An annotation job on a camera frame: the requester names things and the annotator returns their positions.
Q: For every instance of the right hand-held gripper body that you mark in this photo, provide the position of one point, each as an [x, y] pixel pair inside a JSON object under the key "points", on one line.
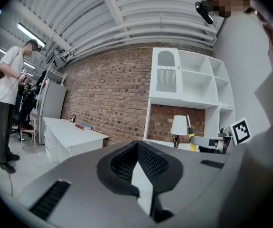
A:
{"points": [[240, 132]]}

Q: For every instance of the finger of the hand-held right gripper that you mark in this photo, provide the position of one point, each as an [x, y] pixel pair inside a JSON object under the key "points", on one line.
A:
{"points": [[202, 142]]}

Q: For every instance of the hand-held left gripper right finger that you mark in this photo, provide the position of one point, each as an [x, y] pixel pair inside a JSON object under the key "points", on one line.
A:
{"points": [[198, 186]]}

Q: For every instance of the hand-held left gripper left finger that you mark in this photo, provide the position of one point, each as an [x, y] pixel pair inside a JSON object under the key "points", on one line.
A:
{"points": [[79, 174]]}

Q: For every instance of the yellow and black screwdriver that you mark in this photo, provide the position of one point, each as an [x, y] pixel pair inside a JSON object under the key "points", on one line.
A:
{"points": [[193, 148]]}

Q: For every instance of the white shade table lamp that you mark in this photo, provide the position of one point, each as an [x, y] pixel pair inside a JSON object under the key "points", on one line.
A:
{"points": [[177, 125]]}

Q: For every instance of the white shelf hutch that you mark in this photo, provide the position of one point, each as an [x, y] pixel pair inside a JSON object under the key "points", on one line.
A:
{"points": [[193, 103]]}

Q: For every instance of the small white desk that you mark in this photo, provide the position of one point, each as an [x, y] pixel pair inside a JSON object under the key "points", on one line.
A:
{"points": [[67, 132]]}

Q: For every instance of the red and blue book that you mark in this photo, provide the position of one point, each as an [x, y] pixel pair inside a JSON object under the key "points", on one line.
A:
{"points": [[83, 126]]}

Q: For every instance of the wooden chair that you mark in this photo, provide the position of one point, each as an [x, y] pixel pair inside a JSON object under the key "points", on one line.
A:
{"points": [[27, 128]]}

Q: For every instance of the white refrigerator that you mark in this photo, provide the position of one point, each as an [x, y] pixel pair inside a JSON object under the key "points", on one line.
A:
{"points": [[53, 103]]}

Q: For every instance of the person's pink striped shirt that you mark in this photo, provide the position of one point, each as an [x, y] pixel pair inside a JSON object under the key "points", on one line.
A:
{"points": [[272, 39]]}

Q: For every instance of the person's head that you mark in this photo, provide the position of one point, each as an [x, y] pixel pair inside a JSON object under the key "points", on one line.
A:
{"points": [[224, 1]]}

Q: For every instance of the ceiling light strip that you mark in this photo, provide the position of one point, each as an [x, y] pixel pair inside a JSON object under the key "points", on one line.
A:
{"points": [[30, 33]]}

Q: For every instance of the small black photo frame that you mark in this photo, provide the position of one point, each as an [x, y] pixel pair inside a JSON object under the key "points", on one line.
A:
{"points": [[72, 118]]}

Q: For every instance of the black head-worn camera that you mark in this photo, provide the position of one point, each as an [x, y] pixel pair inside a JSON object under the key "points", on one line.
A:
{"points": [[205, 12]]}

